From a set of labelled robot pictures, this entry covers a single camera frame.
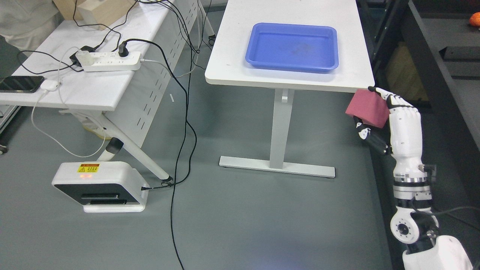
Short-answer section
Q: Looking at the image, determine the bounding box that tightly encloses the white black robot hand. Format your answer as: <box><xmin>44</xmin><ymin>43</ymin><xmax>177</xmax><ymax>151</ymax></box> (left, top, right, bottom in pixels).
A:
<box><xmin>352</xmin><ymin>87</ymin><xmax>427</xmax><ymax>183</ymax></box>

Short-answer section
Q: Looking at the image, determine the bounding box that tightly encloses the pink foam block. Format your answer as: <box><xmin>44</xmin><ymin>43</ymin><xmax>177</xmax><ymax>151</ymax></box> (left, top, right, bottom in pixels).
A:
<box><xmin>345</xmin><ymin>89</ymin><xmax>390</xmax><ymax>128</ymax></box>

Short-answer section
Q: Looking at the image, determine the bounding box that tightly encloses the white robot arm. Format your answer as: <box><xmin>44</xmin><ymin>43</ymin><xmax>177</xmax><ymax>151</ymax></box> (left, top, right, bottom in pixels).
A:
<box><xmin>390</xmin><ymin>165</ymin><xmax>479</xmax><ymax>270</ymax></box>

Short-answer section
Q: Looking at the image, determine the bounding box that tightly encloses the black metal shelf right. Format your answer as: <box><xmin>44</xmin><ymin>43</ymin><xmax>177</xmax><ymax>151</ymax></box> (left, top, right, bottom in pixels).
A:
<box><xmin>357</xmin><ymin>0</ymin><xmax>479</xmax><ymax>263</ymax></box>

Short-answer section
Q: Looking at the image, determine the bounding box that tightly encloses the blue plastic tray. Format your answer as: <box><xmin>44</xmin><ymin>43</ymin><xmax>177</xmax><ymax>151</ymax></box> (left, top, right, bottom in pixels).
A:
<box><xmin>245</xmin><ymin>22</ymin><xmax>339</xmax><ymax>73</ymax></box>

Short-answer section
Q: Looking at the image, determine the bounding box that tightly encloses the light wooden block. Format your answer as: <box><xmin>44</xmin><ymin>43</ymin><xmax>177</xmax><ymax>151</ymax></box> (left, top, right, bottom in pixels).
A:
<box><xmin>76</xmin><ymin>0</ymin><xmax>137</xmax><ymax>29</ymax></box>

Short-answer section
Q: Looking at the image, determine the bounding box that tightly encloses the orange round object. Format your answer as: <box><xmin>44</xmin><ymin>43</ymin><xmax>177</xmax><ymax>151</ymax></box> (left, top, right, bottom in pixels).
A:
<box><xmin>469</xmin><ymin>12</ymin><xmax>480</xmax><ymax>28</ymax></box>

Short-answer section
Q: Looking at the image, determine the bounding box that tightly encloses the white standing table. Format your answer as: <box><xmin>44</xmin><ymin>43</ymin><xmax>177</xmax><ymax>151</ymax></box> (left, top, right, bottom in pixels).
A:
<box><xmin>205</xmin><ymin>0</ymin><xmax>374</xmax><ymax>178</ymax></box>

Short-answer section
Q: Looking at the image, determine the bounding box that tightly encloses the white perforated desk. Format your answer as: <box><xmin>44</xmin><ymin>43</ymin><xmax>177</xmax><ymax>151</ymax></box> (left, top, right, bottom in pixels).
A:
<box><xmin>1</xmin><ymin>0</ymin><xmax>206</xmax><ymax>180</ymax></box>

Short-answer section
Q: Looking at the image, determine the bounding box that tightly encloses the white power strip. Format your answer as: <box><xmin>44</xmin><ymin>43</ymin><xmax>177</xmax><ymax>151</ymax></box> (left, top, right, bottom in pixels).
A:
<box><xmin>82</xmin><ymin>51</ymin><xmax>142</xmax><ymax>72</ymax></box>

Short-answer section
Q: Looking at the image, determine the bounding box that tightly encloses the white floor device box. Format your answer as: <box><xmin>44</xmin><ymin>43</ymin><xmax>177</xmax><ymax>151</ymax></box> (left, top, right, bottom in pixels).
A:
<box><xmin>51</xmin><ymin>161</ymin><xmax>149</xmax><ymax>213</ymax></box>

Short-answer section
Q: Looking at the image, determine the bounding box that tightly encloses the black power adapter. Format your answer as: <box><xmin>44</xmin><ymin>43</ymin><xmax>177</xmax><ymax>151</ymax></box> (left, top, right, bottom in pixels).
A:
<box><xmin>70</xmin><ymin>46</ymin><xmax>95</xmax><ymax>67</ymax></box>

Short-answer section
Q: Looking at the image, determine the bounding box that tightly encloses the cardboard box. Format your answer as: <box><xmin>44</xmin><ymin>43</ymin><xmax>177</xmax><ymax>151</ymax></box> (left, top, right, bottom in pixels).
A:
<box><xmin>53</xmin><ymin>0</ymin><xmax>85</xmax><ymax>21</ymax></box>

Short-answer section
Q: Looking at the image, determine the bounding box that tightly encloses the black smartphone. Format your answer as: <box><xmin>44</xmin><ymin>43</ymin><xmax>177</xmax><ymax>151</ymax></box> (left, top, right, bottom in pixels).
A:
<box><xmin>0</xmin><ymin>76</ymin><xmax>45</xmax><ymax>93</ymax></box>

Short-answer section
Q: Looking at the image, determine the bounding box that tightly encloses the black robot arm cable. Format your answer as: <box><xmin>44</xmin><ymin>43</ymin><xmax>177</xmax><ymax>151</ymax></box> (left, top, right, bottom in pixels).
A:
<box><xmin>409</xmin><ymin>163</ymin><xmax>480</xmax><ymax>233</ymax></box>

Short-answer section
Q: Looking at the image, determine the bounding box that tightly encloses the black power plug cable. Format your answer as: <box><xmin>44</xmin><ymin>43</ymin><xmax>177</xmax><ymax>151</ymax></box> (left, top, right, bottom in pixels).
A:
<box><xmin>118</xmin><ymin>39</ymin><xmax>198</xmax><ymax>270</ymax></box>

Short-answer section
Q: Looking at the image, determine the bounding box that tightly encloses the white charger cable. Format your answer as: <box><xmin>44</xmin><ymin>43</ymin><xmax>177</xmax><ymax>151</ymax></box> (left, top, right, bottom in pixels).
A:
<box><xmin>31</xmin><ymin>80</ymin><xmax>109</xmax><ymax>158</ymax></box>

